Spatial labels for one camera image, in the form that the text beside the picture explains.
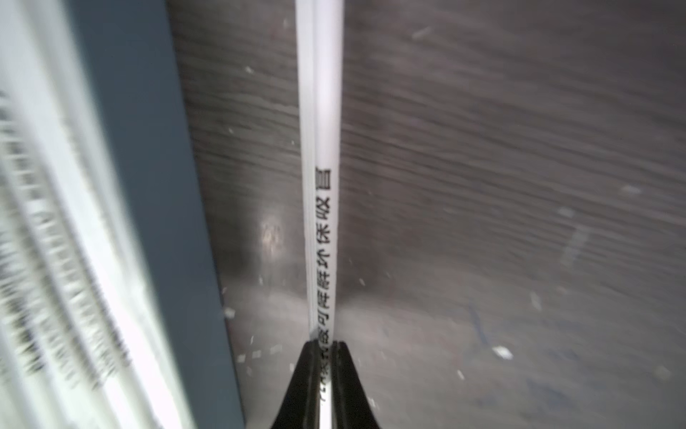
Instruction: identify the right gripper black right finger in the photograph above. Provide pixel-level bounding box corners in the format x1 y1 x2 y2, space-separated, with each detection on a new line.
332 341 380 429

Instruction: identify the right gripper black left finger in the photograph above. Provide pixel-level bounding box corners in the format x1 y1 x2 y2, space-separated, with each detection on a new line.
272 340 320 429

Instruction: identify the white paper-wrapped straw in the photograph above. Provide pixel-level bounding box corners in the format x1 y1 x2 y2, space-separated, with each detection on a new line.
296 1 345 428
1 1 196 428

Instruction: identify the blue storage box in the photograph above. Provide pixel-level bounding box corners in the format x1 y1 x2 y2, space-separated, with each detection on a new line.
65 1 245 428

